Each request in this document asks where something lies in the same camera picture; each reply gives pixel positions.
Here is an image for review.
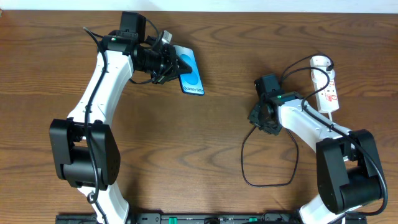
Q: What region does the blue-screen Galaxy smartphone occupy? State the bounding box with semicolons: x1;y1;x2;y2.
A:
174;45;205;96

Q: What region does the black USB charging cable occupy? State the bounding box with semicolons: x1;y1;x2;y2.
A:
241;53;335;188

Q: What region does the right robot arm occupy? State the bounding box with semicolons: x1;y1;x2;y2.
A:
248;74;388;223

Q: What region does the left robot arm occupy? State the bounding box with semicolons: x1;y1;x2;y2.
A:
49;11;196;223

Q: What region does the white USB charger plug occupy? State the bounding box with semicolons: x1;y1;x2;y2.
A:
310;55;335;83

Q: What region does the white power strip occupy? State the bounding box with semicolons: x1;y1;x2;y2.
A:
313;64;339;114

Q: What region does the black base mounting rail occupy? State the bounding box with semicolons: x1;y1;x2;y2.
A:
55;212;368;224

